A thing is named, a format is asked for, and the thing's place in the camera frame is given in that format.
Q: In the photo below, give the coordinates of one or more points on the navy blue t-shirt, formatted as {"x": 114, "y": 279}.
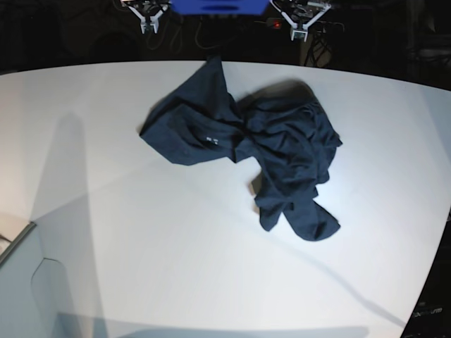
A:
{"x": 284, "y": 128}

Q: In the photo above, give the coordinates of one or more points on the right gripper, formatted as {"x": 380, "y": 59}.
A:
{"x": 138, "y": 7}

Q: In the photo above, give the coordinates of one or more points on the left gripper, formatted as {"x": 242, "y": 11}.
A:
{"x": 292, "y": 9}

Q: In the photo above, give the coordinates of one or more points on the blue plastic bin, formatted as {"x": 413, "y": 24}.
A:
{"x": 226, "y": 7}

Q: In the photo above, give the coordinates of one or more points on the black power strip red light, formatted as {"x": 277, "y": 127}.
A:
{"x": 275, "y": 23}

